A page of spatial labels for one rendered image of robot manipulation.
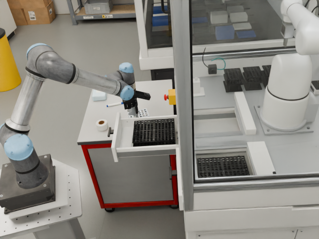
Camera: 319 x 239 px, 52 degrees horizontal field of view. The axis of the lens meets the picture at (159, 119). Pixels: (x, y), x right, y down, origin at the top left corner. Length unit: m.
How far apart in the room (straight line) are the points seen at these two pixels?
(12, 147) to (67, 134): 1.75
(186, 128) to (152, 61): 1.44
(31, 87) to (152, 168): 0.93
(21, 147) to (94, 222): 1.13
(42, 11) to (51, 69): 4.51
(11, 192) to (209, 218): 0.92
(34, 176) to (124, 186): 0.79
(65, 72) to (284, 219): 1.09
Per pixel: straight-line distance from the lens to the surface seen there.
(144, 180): 2.21
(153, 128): 1.75
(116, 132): 1.72
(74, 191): 1.73
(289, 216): 1.45
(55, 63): 1.46
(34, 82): 1.59
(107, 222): 2.51
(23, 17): 6.12
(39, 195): 1.69
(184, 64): 0.88
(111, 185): 2.27
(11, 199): 1.71
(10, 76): 4.25
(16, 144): 1.59
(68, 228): 1.91
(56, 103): 3.79
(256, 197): 1.31
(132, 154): 1.69
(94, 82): 1.55
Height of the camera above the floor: 2.03
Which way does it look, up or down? 39 degrees down
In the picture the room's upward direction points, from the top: 6 degrees counter-clockwise
